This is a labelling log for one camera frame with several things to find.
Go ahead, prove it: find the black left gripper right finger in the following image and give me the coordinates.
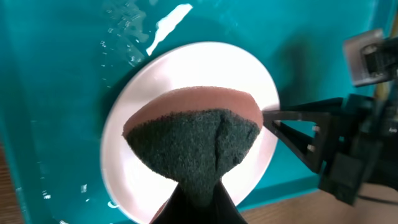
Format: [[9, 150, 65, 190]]
[[208, 180, 247, 224]]

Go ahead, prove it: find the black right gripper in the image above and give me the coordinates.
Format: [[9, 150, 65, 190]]
[[262, 95, 397, 205]]

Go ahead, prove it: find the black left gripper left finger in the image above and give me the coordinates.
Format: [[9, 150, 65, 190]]
[[150, 184, 198, 224]]

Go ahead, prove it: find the white plate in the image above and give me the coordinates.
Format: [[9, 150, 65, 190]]
[[100, 42, 280, 223]]

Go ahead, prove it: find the black and orange sponge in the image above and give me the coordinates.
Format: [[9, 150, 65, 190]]
[[123, 86, 263, 207]]

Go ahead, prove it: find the teal plastic tray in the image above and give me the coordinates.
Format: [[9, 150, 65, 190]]
[[1, 0, 397, 223]]

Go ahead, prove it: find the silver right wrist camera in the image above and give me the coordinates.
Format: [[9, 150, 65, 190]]
[[343, 29, 391, 87]]

